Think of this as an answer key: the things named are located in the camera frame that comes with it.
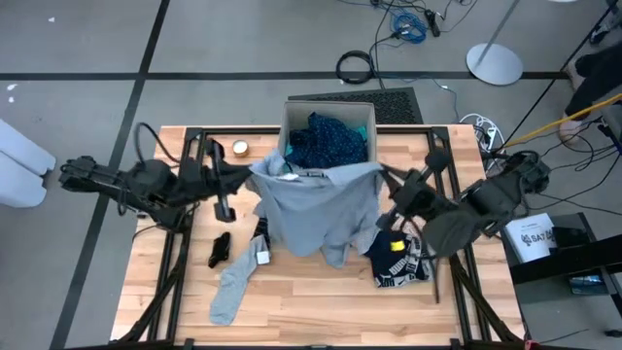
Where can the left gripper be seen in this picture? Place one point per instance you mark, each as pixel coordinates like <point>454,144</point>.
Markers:
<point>204,180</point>

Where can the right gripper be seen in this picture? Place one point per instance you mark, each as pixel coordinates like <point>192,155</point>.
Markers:
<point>418,194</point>

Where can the black striped sock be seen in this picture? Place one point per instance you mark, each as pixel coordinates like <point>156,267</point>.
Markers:
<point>261,228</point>

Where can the turquoise t-shirt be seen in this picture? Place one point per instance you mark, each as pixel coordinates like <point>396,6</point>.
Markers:
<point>362,130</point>

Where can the small black sock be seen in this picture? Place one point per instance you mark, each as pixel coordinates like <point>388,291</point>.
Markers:
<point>219,250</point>

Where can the navy dotted garment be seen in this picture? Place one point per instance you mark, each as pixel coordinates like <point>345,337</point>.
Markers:
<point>325,141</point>

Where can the grey t-shirt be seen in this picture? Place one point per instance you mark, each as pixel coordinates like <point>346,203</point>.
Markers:
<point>316,209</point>

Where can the black printed-waistband underwear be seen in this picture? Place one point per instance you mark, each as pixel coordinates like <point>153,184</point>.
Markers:
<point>393,269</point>

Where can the beige fabric storage box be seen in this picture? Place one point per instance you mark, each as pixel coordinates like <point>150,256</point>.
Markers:
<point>296,112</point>

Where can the long grey sock with tag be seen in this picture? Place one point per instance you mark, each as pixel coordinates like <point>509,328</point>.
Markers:
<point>233,291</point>

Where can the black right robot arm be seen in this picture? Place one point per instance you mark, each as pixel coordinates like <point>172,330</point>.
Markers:
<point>486,199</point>

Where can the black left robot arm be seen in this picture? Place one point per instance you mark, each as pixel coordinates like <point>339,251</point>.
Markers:
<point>146,182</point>

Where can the yellow tape marker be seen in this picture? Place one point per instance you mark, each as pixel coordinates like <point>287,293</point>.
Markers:
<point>397,245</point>

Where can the black perforated floor mat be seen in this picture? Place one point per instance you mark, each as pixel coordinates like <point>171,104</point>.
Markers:
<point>393,104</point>

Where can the white printed booklet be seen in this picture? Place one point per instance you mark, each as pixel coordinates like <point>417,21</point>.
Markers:
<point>529,238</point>

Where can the grey round-base floor stand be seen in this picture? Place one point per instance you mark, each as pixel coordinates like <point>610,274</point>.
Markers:
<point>493,65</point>

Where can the black power strip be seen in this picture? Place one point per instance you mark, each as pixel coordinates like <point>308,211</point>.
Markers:
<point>432,23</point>

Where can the black cart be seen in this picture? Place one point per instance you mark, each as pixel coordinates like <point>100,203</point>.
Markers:
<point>559,262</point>

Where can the small black box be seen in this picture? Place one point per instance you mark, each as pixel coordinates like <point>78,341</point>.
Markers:
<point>571,237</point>

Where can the small red clamp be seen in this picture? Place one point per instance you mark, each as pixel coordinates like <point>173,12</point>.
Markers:
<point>530,345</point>

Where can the white furniture piece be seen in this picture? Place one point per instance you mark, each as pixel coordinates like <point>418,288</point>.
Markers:
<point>19,165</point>

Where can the blue patterned packet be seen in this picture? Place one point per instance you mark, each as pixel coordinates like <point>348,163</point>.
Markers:
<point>588,285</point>

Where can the grey plastic case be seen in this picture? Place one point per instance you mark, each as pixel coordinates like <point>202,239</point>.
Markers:
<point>614,124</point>

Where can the person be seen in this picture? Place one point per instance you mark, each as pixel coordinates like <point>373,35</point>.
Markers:
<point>597,73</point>

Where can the black metal table frame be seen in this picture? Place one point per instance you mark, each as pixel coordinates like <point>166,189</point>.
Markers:
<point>192,133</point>

